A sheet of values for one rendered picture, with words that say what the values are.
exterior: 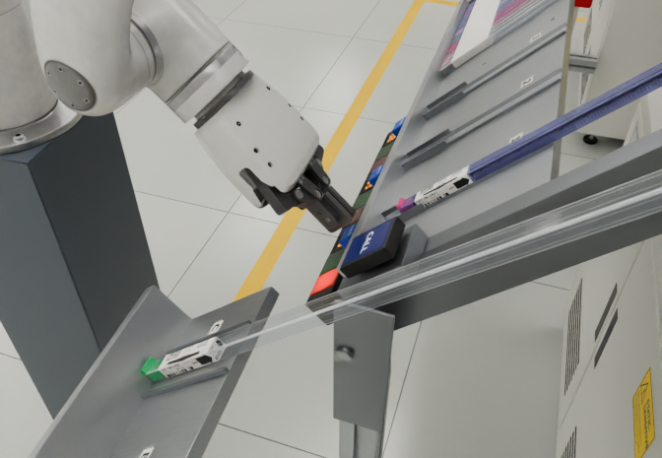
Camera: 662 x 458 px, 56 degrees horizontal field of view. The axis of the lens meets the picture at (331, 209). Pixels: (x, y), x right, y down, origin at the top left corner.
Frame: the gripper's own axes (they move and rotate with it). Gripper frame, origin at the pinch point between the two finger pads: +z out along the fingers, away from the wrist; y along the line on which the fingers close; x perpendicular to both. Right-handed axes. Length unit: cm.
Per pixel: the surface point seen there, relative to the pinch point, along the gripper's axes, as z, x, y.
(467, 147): 4.3, 12.5, -6.9
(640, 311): 38.1, 12.3, -14.3
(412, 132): 3.1, 3.5, -16.2
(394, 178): 3.4, 3.5, -7.0
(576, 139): 78, -24, -141
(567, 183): 3.1, 24.8, 9.6
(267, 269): 27, -76, -54
